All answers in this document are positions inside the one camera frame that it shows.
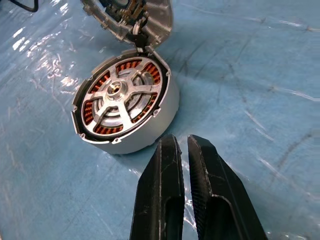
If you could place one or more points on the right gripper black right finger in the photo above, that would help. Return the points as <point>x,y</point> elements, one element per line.
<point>220,200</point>

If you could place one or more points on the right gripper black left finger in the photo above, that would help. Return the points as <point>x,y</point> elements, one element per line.
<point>160,187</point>

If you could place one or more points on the silver motor stator housing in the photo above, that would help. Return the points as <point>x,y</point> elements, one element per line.
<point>150,136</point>

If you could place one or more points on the round motor end cover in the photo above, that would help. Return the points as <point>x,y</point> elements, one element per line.
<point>160,22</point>

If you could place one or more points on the blue plastic table sheet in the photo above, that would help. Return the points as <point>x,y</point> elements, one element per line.
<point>250,75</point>

